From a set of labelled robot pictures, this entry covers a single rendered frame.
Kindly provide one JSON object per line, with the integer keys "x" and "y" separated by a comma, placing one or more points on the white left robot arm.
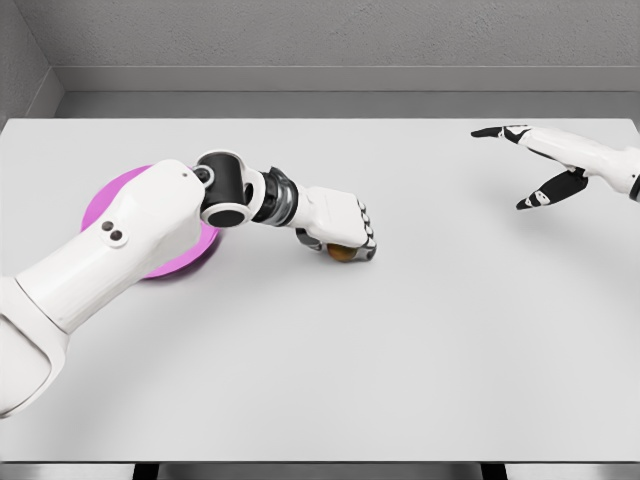
{"x": 125, "y": 235}

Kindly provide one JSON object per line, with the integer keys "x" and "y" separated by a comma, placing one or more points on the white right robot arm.
{"x": 627, "y": 170}

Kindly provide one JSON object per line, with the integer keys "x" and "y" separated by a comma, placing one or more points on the brown-red apple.
{"x": 342, "y": 253}

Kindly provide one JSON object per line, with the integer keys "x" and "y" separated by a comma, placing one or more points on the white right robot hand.
{"x": 565, "y": 152}

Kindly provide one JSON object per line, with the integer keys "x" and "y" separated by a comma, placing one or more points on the pink round plate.
{"x": 100, "y": 205}

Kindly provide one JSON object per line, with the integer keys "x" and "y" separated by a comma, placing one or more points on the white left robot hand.
{"x": 336, "y": 215}

